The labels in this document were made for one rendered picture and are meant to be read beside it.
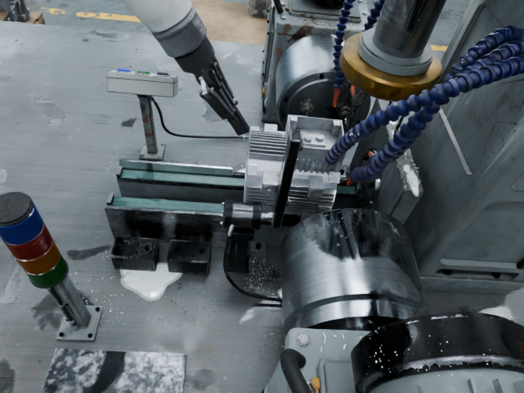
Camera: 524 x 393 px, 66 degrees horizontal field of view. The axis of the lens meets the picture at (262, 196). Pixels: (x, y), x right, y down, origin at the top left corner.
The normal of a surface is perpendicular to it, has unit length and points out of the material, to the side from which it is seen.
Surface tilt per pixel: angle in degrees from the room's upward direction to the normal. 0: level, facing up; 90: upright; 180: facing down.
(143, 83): 61
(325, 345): 0
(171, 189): 90
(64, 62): 0
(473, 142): 90
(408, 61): 0
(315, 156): 90
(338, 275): 24
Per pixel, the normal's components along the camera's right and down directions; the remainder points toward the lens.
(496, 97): -0.99, -0.07
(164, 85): 0.04, 0.37
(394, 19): -0.75, 0.46
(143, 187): 0.00, 0.77
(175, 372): 0.11, -0.63
